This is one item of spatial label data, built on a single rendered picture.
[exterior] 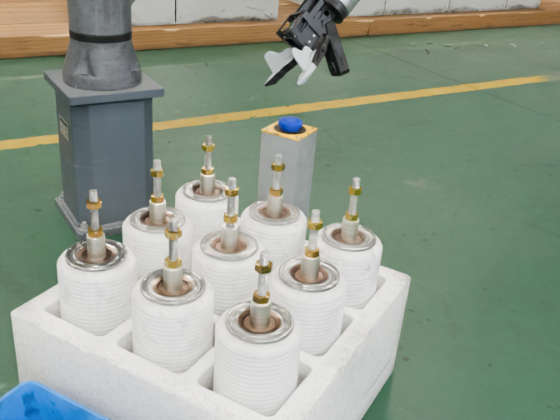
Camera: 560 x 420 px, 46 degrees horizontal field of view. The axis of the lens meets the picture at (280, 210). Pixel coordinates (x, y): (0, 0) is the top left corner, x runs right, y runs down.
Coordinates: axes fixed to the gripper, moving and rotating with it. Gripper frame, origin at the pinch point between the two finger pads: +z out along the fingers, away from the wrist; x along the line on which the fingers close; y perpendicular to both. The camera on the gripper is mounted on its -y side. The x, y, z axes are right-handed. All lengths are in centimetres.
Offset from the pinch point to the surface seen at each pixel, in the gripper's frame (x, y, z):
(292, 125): 27.0, 4.8, 11.9
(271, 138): 25.2, 5.6, 15.5
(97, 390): 47, 13, 58
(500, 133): -38, -82, -52
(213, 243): 44, 11, 36
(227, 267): 48, 9, 37
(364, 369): 54, -13, 37
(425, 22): -165, -101, -132
